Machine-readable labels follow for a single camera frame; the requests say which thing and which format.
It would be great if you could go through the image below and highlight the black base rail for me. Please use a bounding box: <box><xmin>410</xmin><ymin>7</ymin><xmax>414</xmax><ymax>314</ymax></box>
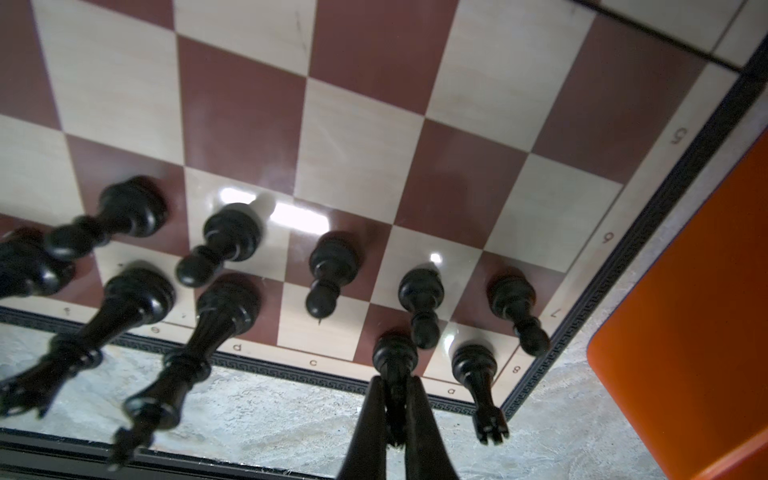
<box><xmin>1</xmin><ymin>428</ymin><xmax>314</xmax><ymax>479</ymax></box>

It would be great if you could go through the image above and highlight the black queen chess piece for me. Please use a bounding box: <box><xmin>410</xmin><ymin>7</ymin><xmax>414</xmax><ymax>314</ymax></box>
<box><xmin>1</xmin><ymin>267</ymin><xmax>176</xmax><ymax>418</ymax></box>

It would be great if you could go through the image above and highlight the folding chess board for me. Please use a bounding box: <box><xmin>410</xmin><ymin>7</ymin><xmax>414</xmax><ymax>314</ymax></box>
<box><xmin>1</xmin><ymin>1</ymin><xmax>767</xmax><ymax>415</ymax></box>

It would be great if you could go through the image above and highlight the black knight chess piece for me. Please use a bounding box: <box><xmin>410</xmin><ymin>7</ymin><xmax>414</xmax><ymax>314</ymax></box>
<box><xmin>372</xmin><ymin>332</ymin><xmax>418</xmax><ymax>448</ymax></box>

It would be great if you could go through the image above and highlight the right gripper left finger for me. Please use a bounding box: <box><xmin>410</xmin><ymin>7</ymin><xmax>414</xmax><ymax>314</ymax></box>
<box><xmin>336</xmin><ymin>376</ymin><xmax>388</xmax><ymax>480</ymax></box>

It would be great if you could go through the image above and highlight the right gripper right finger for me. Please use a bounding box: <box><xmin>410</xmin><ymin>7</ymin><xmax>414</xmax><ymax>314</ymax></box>
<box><xmin>405</xmin><ymin>376</ymin><xmax>459</xmax><ymax>480</ymax></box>

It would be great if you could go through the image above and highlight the orange plastic tray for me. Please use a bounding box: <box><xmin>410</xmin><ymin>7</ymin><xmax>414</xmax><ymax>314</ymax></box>
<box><xmin>587</xmin><ymin>137</ymin><xmax>767</xmax><ymax>479</ymax></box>

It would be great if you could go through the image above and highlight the black king chess piece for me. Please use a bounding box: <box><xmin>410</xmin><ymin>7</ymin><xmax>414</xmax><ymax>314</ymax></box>
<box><xmin>106</xmin><ymin>273</ymin><xmax>261</xmax><ymax>472</ymax></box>

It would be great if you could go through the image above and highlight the black rook chess piece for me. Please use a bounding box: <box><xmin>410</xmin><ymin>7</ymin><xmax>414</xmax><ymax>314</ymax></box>
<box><xmin>452</xmin><ymin>344</ymin><xmax>509</xmax><ymax>445</ymax></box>

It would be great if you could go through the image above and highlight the black pawn near edge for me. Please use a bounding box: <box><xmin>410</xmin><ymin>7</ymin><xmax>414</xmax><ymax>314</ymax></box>
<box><xmin>487</xmin><ymin>275</ymin><xmax>550</xmax><ymax>357</ymax></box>

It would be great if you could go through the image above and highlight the black bishop chess piece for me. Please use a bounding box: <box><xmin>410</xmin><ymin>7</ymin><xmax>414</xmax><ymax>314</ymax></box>
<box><xmin>1</xmin><ymin>227</ymin><xmax>76</xmax><ymax>299</ymax></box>

